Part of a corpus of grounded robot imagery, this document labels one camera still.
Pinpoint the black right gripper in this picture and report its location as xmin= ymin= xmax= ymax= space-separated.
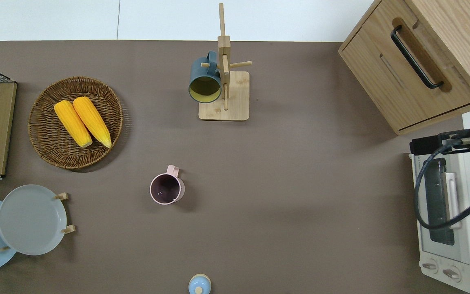
xmin=410 ymin=109 xmax=470 ymax=164

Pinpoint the pink mug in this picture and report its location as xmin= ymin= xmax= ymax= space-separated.
xmin=150 ymin=165 xmax=186 ymax=205

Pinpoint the wooden drawer cabinet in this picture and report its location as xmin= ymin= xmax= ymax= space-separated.
xmin=338 ymin=0 xmax=470 ymax=136

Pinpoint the brown table mat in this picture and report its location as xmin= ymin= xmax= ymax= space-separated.
xmin=0 ymin=40 xmax=466 ymax=294

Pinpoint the wooden mug tree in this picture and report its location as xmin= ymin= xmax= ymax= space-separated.
xmin=198 ymin=3 xmax=253 ymax=121

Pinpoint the dark teal mug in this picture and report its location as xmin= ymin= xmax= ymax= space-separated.
xmin=188 ymin=51 xmax=222 ymax=104

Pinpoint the yellow corn cob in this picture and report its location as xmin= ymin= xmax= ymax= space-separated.
xmin=54 ymin=100 xmax=93 ymax=148
xmin=73 ymin=96 xmax=113 ymax=149

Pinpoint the wooden dish rack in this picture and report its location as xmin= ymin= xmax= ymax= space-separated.
xmin=0 ymin=192 xmax=76 ymax=252

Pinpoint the brown wicker basket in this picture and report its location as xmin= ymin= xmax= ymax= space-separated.
xmin=28 ymin=76 xmax=124 ymax=169

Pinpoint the grey plate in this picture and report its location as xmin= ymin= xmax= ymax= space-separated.
xmin=0 ymin=185 xmax=67 ymax=256

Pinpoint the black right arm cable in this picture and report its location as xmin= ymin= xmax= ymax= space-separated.
xmin=414 ymin=144 xmax=470 ymax=230

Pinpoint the white oven door handle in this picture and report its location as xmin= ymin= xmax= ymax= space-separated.
xmin=443 ymin=172 xmax=462 ymax=229

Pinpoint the black cabinet handle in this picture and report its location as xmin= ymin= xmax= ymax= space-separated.
xmin=390 ymin=25 xmax=444 ymax=89

